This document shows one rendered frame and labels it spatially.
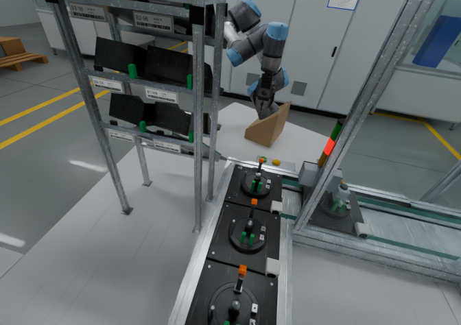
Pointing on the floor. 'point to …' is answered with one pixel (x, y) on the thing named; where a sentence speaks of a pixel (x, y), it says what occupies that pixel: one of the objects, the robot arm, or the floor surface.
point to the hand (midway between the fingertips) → (260, 113)
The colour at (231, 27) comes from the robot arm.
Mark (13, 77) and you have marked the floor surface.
